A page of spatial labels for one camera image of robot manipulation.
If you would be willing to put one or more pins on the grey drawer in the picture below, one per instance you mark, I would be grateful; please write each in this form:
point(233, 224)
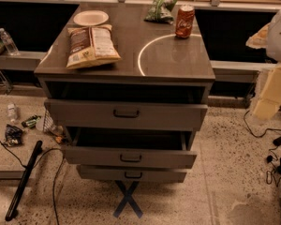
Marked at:
point(131, 174)
point(126, 115)
point(156, 149)

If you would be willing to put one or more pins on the green can on floor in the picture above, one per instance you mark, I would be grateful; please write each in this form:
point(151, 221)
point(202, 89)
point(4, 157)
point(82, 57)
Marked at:
point(31, 121)

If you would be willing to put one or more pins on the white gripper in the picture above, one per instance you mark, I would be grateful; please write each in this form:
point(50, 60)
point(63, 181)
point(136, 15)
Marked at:
point(280, 37)

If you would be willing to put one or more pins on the brown white chip bag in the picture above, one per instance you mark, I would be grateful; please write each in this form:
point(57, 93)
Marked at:
point(91, 47)

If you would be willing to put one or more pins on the black bar left floor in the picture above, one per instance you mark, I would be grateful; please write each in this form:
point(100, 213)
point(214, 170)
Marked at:
point(12, 210)

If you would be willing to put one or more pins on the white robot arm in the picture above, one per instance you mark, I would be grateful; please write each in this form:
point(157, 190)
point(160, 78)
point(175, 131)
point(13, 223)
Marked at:
point(273, 48)

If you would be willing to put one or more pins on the bottom grey drawer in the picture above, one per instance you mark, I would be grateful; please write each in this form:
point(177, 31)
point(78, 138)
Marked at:
point(131, 174)

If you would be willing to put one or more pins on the orange coke can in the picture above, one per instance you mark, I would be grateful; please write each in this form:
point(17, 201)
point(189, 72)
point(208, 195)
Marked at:
point(184, 21)

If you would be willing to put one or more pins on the green snack bag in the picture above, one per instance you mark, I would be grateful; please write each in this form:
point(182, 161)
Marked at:
point(160, 11)

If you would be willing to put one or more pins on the wire mesh basket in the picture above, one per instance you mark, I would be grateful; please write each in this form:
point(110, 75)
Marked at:
point(49, 126)

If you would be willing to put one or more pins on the grey drawer cabinet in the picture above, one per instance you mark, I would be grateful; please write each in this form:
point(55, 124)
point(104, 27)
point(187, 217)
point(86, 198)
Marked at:
point(155, 65)

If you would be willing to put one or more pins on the dark snack bag on floor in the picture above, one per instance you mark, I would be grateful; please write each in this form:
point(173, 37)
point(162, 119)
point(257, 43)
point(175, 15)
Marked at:
point(13, 135)

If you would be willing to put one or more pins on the small water bottle on floor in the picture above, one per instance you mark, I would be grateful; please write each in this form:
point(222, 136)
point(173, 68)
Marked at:
point(12, 112)

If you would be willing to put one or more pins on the top grey drawer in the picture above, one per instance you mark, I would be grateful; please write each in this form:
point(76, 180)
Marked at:
point(126, 115)

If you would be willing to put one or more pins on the middle grey drawer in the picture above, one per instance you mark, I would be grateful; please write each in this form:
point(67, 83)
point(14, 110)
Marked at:
point(156, 149)

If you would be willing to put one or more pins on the clear water bottle on ledge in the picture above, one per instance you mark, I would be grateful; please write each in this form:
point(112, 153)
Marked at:
point(8, 42)

